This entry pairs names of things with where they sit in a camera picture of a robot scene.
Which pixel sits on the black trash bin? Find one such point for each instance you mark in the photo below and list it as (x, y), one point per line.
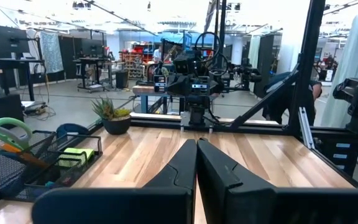
(122, 79)

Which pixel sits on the dark blue rounded object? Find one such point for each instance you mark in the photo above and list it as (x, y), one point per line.
(71, 129)

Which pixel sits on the silver bracket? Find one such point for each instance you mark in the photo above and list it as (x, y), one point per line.
(304, 127)

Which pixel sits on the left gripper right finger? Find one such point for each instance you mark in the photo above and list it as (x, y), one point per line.
(275, 208)

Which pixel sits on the black rolling cart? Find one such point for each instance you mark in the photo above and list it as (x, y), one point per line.
(89, 60)

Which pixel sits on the black partition panel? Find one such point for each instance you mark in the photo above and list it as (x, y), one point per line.
(266, 56)

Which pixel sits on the teal binder clip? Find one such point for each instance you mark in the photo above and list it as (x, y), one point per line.
(50, 184)

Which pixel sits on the person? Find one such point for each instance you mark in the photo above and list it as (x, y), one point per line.
(278, 99)
(158, 55)

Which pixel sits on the black mesh desk organizer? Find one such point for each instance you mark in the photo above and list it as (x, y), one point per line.
(8, 169)

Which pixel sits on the background black robot arm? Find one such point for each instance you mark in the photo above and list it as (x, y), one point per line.
(244, 74)

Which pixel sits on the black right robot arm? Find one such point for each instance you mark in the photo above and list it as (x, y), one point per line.
(197, 112)

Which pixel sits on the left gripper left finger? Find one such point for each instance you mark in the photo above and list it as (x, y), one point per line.
(120, 208)

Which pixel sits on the black box white labels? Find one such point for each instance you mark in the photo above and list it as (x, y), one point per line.
(328, 161)

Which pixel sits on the black background desk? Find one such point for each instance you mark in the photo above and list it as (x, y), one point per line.
(17, 60)

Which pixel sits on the red storage shelf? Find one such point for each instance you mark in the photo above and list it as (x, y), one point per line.
(135, 59)

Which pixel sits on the patterned grey curtain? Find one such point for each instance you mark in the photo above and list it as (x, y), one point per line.
(51, 53)

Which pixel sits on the green sticky note pad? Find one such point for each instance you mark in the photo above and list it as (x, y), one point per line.
(76, 152)

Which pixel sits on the black computer green lights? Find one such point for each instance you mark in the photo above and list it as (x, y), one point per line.
(5, 107)

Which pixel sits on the large black background monitor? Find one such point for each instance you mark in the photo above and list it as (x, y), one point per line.
(2, 43)

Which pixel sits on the small potted green plant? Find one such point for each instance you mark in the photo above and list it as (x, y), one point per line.
(117, 124)

